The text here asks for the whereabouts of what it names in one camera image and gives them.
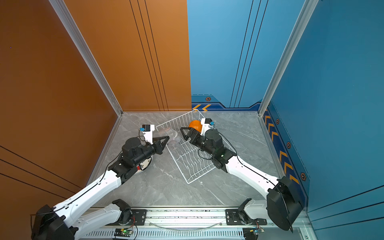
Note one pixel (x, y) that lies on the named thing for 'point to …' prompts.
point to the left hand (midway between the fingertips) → (169, 136)
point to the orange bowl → (196, 124)
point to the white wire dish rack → (187, 157)
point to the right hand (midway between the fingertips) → (182, 132)
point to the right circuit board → (251, 233)
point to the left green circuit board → (123, 232)
